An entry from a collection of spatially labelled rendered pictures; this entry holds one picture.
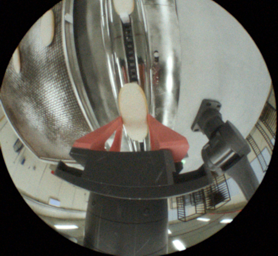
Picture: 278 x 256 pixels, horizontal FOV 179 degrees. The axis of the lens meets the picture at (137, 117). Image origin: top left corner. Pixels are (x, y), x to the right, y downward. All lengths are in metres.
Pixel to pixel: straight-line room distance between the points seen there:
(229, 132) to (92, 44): 0.34
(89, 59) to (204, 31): 0.29
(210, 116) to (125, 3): 0.32
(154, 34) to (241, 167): 0.30
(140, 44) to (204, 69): 0.17
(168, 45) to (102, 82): 0.16
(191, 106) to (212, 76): 0.11
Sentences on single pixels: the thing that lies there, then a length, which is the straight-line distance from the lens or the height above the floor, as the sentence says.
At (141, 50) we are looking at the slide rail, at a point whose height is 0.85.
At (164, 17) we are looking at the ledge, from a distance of 0.19.
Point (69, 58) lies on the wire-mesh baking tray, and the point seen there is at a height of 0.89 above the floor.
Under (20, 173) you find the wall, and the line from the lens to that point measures 4.00.
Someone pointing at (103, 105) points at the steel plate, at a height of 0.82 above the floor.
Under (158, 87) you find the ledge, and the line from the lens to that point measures 0.17.
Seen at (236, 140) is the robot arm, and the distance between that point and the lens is 0.21.
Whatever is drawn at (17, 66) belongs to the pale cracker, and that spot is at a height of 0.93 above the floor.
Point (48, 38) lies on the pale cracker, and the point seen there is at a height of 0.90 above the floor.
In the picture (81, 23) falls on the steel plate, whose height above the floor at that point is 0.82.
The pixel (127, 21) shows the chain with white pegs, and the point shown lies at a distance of 0.19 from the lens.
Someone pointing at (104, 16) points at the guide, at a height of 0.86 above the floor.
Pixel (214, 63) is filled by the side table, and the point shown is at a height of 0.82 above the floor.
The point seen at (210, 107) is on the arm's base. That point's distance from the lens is 0.30.
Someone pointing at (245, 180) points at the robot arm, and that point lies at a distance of 0.28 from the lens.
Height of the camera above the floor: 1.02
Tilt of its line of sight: 53 degrees down
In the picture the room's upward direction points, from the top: 177 degrees counter-clockwise
